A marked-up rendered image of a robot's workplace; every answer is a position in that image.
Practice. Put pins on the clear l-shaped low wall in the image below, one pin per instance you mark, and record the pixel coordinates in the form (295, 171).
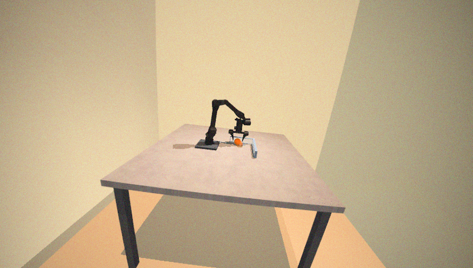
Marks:
(245, 141)

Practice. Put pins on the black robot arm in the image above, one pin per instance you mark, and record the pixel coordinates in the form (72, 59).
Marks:
(215, 106)

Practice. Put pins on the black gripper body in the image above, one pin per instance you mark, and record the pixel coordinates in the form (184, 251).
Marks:
(239, 130)

